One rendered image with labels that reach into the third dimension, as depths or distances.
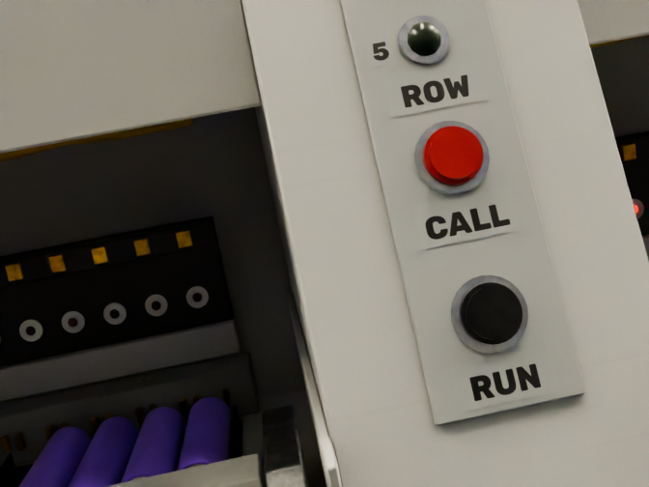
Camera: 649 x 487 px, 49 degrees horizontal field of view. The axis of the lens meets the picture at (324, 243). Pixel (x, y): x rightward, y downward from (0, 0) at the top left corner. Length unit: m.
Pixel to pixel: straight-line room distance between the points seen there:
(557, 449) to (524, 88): 0.10
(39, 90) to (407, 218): 0.11
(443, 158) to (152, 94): 0.09
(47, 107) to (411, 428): 0.13
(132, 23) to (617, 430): 0.17
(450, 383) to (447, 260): 0.03
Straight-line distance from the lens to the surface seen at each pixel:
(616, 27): 0.24
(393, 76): 0.20
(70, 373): 0.38
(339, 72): 0.20
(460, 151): 0.19
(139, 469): 0.28
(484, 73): 0.21
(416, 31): 0.21
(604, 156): 0.21
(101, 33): 0.22
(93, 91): 0.22
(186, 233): 0.35
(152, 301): 0.36
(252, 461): 0.25
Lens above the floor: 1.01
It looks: 8 degrees up
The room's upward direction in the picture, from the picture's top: 12 degrees counter-clockwise
